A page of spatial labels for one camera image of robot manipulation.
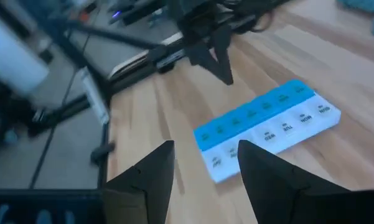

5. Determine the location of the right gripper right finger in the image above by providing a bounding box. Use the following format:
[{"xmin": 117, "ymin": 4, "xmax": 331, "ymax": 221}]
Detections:
[{"xmin": 236, "ymin": 139, "xmax": 374, "ymax": 224}]

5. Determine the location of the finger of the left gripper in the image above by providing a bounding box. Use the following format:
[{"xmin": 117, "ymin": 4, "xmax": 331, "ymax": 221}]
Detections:
[
  {"xmin": 185, "ymin": 42, "xmax": 233, "ymax": 86},
  {"xmin": 212, "ymin": 24, "xmax": 235, "ymax": 86}
]

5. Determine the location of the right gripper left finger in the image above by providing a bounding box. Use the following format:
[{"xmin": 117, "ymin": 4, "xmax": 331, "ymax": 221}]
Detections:
[{"xmin": 104, "ymin": 139, "xmax": 176, "ymax": 224}]

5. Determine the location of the blue white weekly pill organiser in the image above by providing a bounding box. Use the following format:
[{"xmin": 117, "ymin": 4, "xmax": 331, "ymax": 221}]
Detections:
[{"xmin": 192, "ymin": 78, "xmax": 342, "ymax": 184}]

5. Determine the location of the teal patterned fabric pouch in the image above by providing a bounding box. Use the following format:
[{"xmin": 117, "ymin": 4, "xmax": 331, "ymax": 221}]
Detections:
[{"xmin": 335, "ymin": 0, "xmax": 374, "ymax": 44}]

